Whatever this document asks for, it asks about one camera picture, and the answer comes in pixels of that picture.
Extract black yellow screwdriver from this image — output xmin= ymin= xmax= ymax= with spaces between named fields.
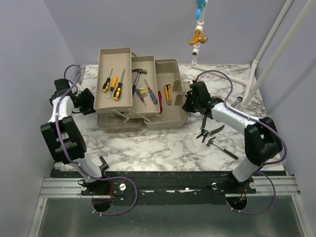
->
xmin=102 ymin=69 xmax=113 ymax=92
xmin=114 ymin=69 xmax=125 ymax=101

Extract yellow utility knife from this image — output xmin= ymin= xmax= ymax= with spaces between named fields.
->
xmin=164 ymin=84 xmax=172 ymax=105

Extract red folding knife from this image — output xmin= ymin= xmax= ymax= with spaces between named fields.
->
xmin=158 ymin=91 xmax=163 ymax=114

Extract blue handled screwdriver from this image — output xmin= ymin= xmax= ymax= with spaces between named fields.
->
xmin=144 ymin=80 xmax=158 ymax=105

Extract beige plastic tool box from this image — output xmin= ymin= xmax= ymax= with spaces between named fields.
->
xmin=94 ymin=47 xmax=189 ymax=133

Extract yellow hex key set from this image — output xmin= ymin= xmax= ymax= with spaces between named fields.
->
xmin=139 ymin=87 xmax=148 ymax=97

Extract small red screwdriver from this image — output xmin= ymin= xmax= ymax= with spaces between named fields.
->
xmin=135 ymin=88 xmax=149 ymax=109

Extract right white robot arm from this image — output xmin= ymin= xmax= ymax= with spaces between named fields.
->
xmin=182 ymin=81 xmax=283 ymax=194

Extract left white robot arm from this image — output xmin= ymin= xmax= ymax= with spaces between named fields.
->
xmin=40 ymin=79 xmax=110 ymax=195

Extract black pruning shears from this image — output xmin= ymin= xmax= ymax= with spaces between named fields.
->
xmin=200 ymin=117 xmax=225 ymax=136

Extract small black pliers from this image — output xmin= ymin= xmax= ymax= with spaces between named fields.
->
xmin=196 ymin=129 xmax=210 ymax=143

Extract silver combination wrench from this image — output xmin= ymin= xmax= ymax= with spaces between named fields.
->
xmin=230 ymin=97 xmax=243 ymax=108

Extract small claw hammer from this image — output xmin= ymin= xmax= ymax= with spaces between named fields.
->
xmin=206 ymin=137 xmax=238 ymax=160

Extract orange brass tap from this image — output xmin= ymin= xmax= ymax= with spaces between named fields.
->
xmin=189 ymin=29 xmax=208 ymax=45

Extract blue pipe valve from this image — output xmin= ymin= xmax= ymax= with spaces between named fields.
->
xmin=195 ymin=0 xmax=208 ymax=20

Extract white PVC pipe frame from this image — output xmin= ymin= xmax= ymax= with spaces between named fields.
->
xmin=191 ymin=0 xmax=316 ymax=111

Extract black T-handle bolt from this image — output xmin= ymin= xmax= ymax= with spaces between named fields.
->
xmin=99 ymin=156 xmax=109 ymax=171

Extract aluminium extrusion rail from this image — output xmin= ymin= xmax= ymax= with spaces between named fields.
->
xmin=39 ymin=178 xmax=81 ymax=198

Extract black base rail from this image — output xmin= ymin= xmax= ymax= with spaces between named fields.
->
xmin=51 ymin=171 xmax=296 ymax=209

